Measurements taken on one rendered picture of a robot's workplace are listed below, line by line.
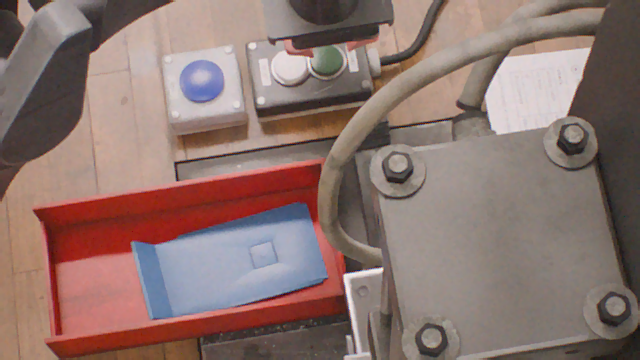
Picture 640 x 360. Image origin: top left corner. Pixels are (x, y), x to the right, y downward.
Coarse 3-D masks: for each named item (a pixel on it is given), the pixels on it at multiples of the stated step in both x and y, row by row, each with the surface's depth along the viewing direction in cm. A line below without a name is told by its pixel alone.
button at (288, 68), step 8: (280, 56) 118; (288, 56) 118; (296, 56) 118; (280, 64) 118; (288, 64) 118; (296, 64) 118; (304, 64) 117; (280, 72) 117; (288, 72) 117; (296, 72) 117; (304, 72) 117; (288, 80) 117; (296, 80) 117
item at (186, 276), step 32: (256, 224) 115; (288, 224) 115; (160, 256) 115; (192, 256) 115; (224, 256) 115; (288, 256) 114; (320, 256) 114; (160, 288) 113; (192, 288) 114; (224, 288) 114; (256, 288) 113
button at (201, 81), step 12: (204, 60) 118; (192, 72) 118; (204, 72) 117; (216, 72) 117; (180, 84) 117; (192, 84) 117; (204, 84) 117; (216, 84) 117; (192, 96) 117; (204, 96) 117; (216, 96) 117
